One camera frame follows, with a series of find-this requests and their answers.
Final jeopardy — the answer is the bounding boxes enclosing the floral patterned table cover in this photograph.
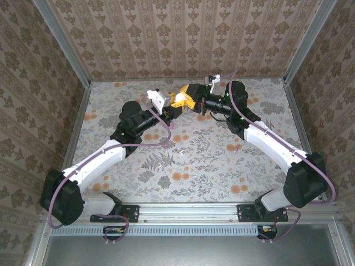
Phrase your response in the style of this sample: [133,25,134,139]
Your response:
[70,79,322,204]

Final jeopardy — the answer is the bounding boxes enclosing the black connector board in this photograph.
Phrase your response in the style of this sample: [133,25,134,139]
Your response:
[256,224,278,239]
[103,226,125,241]

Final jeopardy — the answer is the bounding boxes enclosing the grey metal panel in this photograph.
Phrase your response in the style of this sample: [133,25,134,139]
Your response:
[24,224,355,266]

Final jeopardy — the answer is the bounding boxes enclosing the thin black cable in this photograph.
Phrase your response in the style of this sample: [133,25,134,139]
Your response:
[209,110,231,122]

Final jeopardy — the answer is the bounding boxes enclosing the aluminium table edge rail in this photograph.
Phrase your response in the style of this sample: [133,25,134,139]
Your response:
[282,79,329,202]
[61,85,92,174]

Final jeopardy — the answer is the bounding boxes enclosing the aluminium frame post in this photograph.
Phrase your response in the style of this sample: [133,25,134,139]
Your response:
[32,0,92,88]
[282,0,338,84]

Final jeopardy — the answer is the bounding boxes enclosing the short purple base cable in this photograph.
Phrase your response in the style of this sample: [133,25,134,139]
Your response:
[90,214,130,246]
[257,207,302,242]

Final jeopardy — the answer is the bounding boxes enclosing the aluminium mounting rail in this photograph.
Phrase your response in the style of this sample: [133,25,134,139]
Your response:
[83,202,338,225]

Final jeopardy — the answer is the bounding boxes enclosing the grey slotted cable duct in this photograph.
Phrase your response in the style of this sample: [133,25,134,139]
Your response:
[49,223,278,237]

